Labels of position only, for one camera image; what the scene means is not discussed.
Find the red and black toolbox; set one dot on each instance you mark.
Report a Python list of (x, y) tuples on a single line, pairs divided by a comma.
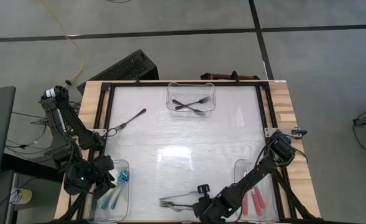
[(220, 75)]

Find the iridescent rainbow fork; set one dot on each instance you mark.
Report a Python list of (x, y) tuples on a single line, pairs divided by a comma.
[(116, 199), (106, 202)]

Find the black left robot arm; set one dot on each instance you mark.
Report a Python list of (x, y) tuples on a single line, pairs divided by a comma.
[(67, 121)]

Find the silver metal fork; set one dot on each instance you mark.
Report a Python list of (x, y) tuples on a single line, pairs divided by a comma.
[(176, 204)]

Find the yellow tape roll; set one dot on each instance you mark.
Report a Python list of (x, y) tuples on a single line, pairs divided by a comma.
[(25, 196)]

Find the clear plastic bin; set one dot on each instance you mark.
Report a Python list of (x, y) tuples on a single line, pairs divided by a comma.
[(125, 202), (240, 168), (176, 90)]

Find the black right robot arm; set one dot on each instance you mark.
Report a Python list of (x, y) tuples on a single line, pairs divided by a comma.
[(257, 174)]

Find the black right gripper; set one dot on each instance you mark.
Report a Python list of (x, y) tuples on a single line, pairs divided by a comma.
[(213, 207)]

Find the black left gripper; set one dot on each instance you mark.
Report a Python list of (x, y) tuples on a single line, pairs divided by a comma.
[(103, 166)]

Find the black table frame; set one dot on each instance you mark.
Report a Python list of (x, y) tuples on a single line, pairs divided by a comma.
[(139, 84)]

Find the silver metal bracket plate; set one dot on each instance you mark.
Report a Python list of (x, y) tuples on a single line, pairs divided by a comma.
[(99, 132), (271, 132)]

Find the matte black fork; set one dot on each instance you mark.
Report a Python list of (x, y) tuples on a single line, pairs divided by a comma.
[(201, 100), (198, 111), (133, 116)]

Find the black side table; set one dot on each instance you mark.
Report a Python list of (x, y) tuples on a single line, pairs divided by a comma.
[(30, 168)]

